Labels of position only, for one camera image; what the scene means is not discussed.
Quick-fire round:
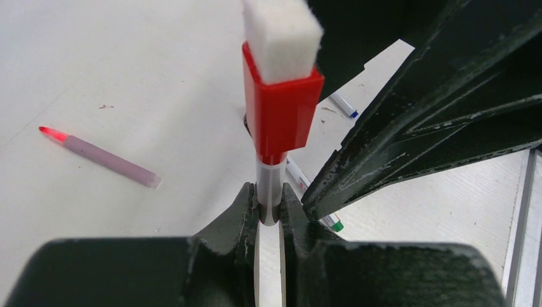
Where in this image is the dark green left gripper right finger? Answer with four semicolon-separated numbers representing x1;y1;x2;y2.
280;184;505;306

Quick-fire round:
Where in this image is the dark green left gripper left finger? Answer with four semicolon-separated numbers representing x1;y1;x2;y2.
6;183;258;306

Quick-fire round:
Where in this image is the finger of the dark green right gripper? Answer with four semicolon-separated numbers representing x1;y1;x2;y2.
302;1;541;220
307;0;446;100

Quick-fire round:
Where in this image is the red pen cap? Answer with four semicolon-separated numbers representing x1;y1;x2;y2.
242;1;324;165

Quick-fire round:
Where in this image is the white pen blue end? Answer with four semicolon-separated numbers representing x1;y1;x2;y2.
329;92;359;118

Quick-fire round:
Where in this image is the white pen green end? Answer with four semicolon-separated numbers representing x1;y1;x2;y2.
285;157;345;233

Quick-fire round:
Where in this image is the pink highlighter pen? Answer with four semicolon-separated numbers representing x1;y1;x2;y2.
38;126;162;189

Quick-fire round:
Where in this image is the white pen red end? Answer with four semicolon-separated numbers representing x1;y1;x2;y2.
256;153;286;226

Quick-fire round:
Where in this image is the aluminium front rail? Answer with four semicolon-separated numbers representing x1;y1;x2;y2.
501;147;541;306

